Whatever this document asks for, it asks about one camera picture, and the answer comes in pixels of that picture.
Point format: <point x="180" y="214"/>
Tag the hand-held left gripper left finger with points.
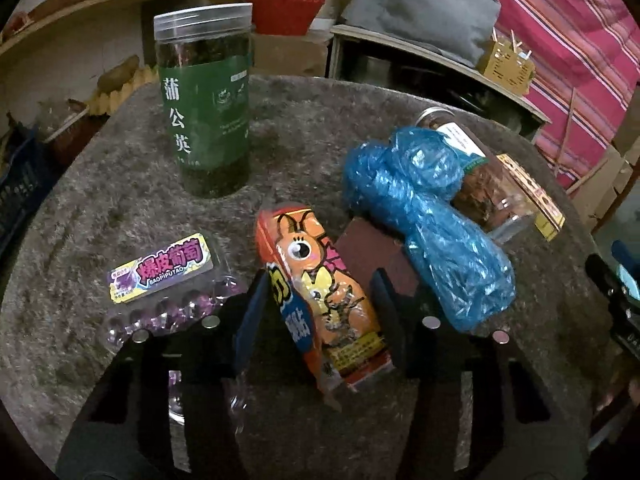
<point x="250" y="325"/>

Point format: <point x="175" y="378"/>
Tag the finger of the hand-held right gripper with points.
<point x="602" y="272"/>

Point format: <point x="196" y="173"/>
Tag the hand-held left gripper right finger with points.
<point x="389" y="325"/>

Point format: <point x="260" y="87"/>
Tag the orange snack packet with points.
<point x="320" y="300"/>

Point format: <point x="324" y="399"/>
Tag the dark red flat box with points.
<point x="372" y="255"/>

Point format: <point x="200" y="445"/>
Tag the purple grape candy tray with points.
<point x="160" y="280"/>

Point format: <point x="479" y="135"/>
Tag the yellow flat box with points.
<point x="535" y="195"/>

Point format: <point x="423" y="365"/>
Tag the blue plastic bag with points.
<point x="430" y="220"/>

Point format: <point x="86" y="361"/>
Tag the clear jar with brown contents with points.
<point x="490" y="185"/>

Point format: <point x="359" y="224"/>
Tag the green label jar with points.
<point x="205" y="110"/>

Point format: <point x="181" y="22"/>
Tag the small cardboard box with sticks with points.
<point x="505" y="65"/>

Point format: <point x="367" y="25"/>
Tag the red striped cloth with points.
<point x="565" y="35"/>

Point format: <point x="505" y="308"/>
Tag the blue plastic crate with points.
<point x="17" y="195"/>

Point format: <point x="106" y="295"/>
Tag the wooden shelf table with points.
<point x="400" y="55"/>

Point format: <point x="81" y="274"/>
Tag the brown cardboard box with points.
<point x="290" y="55"/>

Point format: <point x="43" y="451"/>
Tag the red plastic basket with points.
<point x="285" y="12"/>

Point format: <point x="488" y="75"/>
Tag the grey cushion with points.
<point x="425" y="5"/>

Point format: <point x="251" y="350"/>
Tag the curved wooden wall shelf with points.
<point x="90" y="10"/>

